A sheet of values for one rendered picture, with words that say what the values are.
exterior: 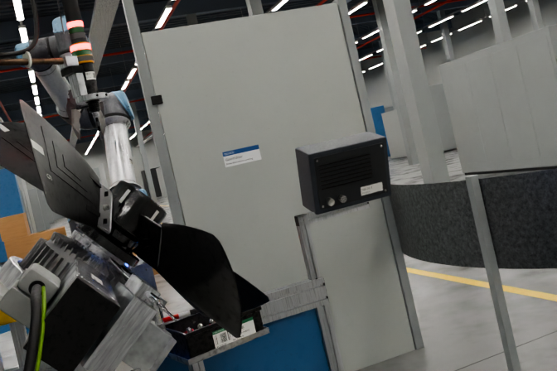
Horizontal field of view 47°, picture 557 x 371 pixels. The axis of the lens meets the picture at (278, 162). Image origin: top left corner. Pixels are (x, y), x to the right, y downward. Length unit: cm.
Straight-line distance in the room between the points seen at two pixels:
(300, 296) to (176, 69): 174
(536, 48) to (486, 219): 830
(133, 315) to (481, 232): 206
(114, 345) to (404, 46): 726
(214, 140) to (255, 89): 35
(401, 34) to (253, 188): 508
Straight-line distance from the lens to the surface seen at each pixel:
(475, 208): 288
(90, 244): 128
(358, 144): 190
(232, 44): 341
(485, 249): 291
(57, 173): 110
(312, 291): 191
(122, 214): 129
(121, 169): 223
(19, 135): 146
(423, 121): 807
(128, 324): 107
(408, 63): 808
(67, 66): 142
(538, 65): 1109
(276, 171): 338
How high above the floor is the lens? 125
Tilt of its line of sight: 1 degrees down
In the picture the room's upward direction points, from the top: 13 degrees counter-clockwise
